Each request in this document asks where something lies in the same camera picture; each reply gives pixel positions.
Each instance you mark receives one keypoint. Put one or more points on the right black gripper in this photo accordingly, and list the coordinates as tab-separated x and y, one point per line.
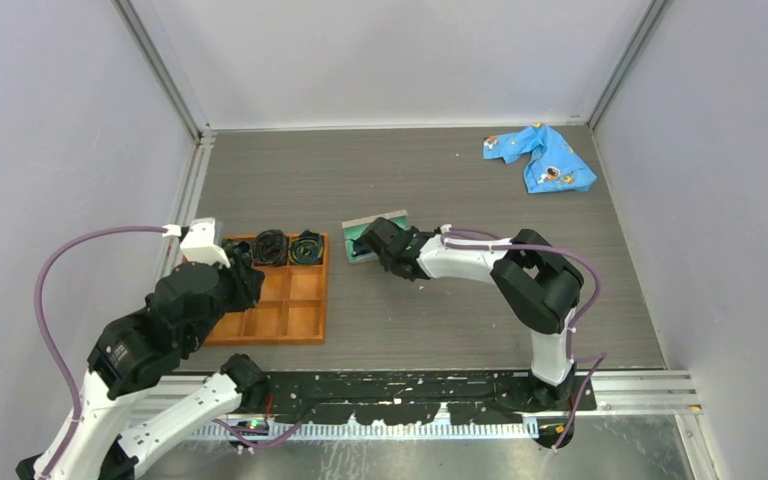
412	233

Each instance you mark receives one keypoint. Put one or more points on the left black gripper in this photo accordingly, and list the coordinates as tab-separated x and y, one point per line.
249	281

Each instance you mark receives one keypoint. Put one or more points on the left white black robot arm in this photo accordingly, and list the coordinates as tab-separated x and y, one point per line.
131	356

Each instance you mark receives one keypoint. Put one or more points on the black sunglasses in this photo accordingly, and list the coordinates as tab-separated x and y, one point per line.
360	248

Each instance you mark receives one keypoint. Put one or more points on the green yellow patterned rolled item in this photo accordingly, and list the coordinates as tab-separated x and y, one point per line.
307	249

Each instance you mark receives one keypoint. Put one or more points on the orange compartment tray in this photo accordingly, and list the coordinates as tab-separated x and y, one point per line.
292	309

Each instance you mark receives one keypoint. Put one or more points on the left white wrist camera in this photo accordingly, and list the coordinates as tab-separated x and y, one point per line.
200	241

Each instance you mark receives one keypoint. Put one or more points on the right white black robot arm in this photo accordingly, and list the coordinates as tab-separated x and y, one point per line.
541	287

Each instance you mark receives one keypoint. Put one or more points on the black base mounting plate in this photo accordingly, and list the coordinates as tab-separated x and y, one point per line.
469	397

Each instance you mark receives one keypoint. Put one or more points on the perforated metal cable rail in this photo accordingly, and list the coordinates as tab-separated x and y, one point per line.
440	429

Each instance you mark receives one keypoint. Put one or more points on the black patterned rolled item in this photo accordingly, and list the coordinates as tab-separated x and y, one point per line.
270	248

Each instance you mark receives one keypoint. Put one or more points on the beige glasses case green lining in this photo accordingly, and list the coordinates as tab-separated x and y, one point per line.
352	229

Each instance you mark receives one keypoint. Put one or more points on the dark camouflage rolled item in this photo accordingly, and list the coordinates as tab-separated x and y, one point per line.
237	249

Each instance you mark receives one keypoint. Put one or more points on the blue patterned cloth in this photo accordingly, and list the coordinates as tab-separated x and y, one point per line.
552	165

